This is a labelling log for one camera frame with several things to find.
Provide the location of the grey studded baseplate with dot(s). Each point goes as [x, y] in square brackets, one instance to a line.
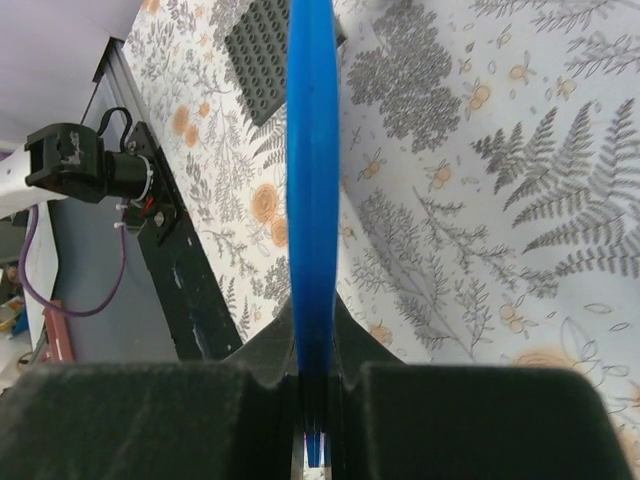
[257, 47]

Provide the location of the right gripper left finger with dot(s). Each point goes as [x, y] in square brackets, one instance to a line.
[229, 419]

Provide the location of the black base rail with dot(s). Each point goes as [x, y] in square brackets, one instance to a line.
[197, 315]

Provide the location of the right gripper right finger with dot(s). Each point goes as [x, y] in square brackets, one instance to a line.
[392, 420]

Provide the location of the blue framed whiteboard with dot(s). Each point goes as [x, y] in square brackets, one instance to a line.
[313, 191]

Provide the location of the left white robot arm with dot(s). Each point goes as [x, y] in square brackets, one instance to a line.
[67, 160]

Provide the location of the floral tablecloth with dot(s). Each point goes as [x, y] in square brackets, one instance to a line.
[490, 178]

